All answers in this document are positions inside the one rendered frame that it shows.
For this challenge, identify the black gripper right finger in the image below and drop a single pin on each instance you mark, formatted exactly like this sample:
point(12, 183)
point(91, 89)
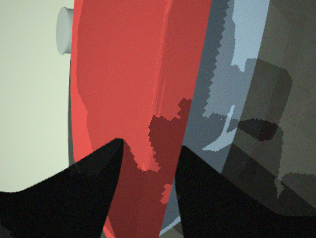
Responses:
point(211, 207)

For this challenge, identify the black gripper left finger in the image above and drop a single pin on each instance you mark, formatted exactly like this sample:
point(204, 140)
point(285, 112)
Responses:
point(72, 204)

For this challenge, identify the red box lid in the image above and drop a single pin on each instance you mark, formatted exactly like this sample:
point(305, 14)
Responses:
point(134, 64)

